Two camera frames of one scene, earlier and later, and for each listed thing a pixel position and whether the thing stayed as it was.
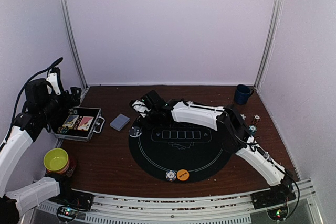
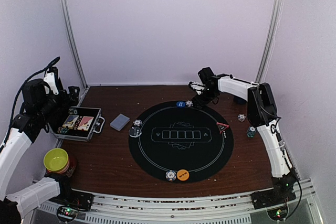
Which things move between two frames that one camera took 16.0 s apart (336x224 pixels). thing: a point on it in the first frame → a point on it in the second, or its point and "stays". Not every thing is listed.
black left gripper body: (49, 109) stays
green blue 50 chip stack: (252, 129) stays
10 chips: (170, 176) stays
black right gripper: (146, 125) → (199, 102)
